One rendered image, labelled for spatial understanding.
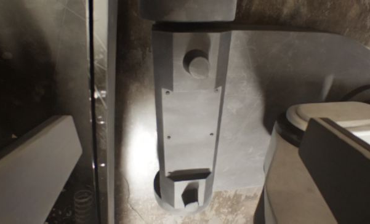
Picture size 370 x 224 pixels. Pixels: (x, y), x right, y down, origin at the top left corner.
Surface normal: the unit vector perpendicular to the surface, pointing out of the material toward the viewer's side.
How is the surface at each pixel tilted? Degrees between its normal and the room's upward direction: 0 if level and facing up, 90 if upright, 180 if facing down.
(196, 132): 0
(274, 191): 114
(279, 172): 90
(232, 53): 0
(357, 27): 0
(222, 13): 31
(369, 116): 90
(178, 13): 18
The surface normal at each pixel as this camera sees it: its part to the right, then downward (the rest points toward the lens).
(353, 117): 0.02, -0.88
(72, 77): 0.14, 0.48
